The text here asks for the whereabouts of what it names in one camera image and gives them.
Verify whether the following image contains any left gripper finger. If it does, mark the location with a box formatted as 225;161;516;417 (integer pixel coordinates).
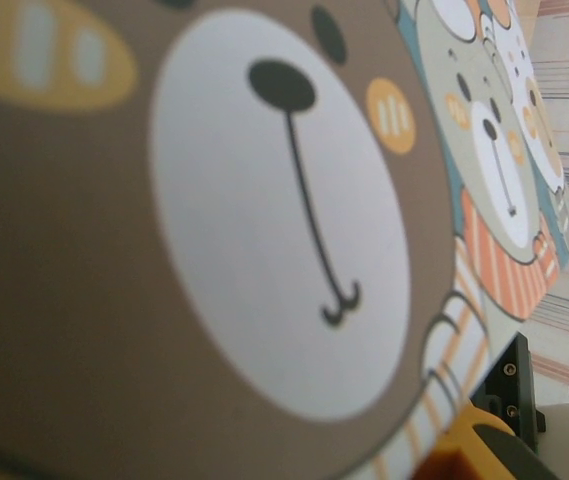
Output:
403;332;565;480

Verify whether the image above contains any bear print tin box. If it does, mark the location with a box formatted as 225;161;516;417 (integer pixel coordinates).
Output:
0;0;569;480

